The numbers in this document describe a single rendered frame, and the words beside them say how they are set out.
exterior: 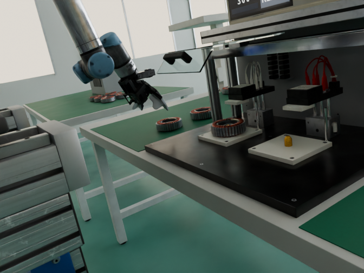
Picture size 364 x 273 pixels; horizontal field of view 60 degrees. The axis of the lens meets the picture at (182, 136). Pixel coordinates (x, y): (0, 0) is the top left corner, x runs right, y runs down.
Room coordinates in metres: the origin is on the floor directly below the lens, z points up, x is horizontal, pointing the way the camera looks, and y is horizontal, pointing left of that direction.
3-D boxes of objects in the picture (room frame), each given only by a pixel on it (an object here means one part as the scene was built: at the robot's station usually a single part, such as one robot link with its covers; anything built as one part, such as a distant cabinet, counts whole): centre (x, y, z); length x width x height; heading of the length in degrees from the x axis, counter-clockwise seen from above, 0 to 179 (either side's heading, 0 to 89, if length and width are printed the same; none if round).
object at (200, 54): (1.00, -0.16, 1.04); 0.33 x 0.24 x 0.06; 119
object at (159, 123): (1.31, 0.04, 0.77); 0.11 x 0.11 x 0.04
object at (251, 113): (1.06, -0.28, 0.80); 0.07 x 0.05 x 0.06; 29
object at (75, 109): (3.05, 0.77, 0.38); 1.85 x 1.10 x 0.75; 29
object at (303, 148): (0.78, -0.27, 0.78); 0.15 x 0.15 x 0.01; 29
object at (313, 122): (0.85, -0.40, 0.80); 0.07 x 0.05 x 0.06; 29
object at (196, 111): (1.41, -0.11, 0.77); 0.11 x 0.11 x 0.04
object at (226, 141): (0.99, -0.15, 0.78); 0.15 x 0.15 x 0.01; 29
